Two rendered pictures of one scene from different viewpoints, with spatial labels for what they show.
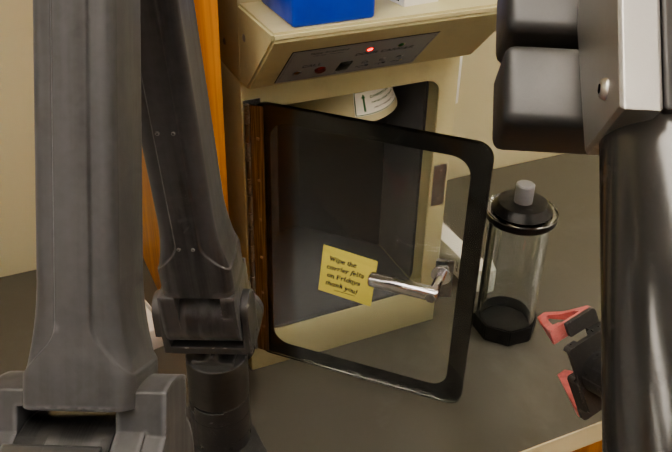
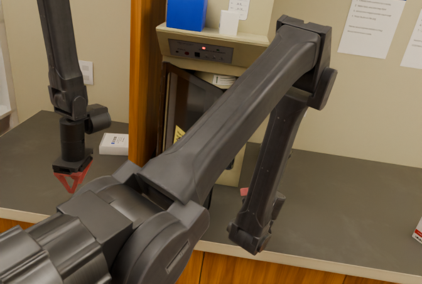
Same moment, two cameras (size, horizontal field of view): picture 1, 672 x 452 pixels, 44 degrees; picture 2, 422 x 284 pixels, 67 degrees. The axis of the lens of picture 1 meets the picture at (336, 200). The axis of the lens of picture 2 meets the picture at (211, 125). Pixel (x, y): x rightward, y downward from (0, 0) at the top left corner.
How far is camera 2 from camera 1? 0.55 m
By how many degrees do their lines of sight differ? 25
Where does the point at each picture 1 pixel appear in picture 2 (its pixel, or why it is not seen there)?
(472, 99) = (313, 117)
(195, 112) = (51, 10)
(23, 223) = (125, 105)
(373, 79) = (218, 68)
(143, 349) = not seen: outside the picture
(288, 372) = not seen: hidden behind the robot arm
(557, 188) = (340, 168)
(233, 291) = (66, 90)
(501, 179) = (316, 156)
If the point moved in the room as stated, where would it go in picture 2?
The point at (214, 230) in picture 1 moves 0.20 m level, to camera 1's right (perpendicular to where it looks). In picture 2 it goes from (59, 61) to (128, 85)
